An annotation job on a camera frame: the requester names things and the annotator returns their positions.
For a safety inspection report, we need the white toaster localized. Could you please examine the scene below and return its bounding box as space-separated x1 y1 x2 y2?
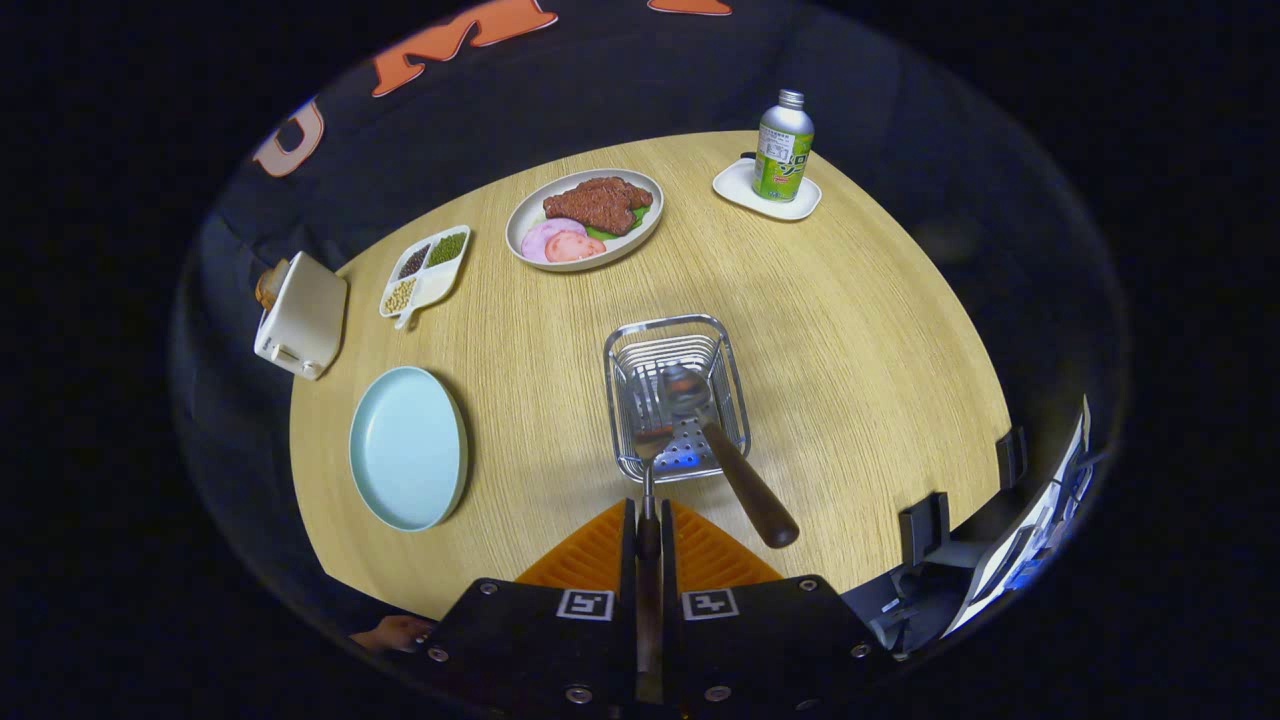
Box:
253 250 349 381

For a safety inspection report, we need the wooden-handled metal spoon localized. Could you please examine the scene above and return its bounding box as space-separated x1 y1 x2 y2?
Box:
660 363 801 550

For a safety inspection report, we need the white square coaster tray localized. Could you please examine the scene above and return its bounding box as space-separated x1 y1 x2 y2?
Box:
712 157 823 222

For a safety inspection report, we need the white divided dish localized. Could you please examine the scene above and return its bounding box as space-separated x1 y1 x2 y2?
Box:
378 224 472 331

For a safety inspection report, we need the round grey dinner plate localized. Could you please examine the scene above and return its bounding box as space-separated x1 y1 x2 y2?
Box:
505 168 665 273

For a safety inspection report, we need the green label metal bottle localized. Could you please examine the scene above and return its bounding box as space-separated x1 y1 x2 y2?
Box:
753 89 816 203

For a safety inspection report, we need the toasted bread slice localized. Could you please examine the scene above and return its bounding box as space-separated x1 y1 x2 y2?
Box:
254 258 291 311

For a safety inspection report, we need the brown cooked meat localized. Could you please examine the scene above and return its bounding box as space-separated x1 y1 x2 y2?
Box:
543 176 654 237

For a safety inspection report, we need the pale pink ham slice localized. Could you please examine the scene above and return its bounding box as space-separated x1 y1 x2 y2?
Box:
521 217 588 264

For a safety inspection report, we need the white printed board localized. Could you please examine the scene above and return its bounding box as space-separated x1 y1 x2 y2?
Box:
940 395 1096 641

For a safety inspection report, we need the light blue plate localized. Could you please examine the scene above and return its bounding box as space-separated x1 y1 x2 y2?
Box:
348 365 470 532

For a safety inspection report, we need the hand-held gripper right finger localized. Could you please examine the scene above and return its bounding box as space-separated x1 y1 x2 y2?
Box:
660 497 881 707

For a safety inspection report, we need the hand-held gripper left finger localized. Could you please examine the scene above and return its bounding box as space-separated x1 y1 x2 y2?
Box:
425 497 639 707

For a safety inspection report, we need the red ham slice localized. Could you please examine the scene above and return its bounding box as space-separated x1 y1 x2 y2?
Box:
544 230 607 264

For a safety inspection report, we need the metal wire basket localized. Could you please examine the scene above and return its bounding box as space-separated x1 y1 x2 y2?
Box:
603 313 752 485

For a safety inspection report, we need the green lettuce leaf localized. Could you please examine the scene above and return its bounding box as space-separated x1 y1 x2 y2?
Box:
585 205 649 241

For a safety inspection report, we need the black clamp bracket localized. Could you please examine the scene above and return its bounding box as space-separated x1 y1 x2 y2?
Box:
997 427 1029 491
898 492 951 566

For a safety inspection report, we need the wooden-handled metal fork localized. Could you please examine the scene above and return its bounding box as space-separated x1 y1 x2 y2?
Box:
632 422 675 703

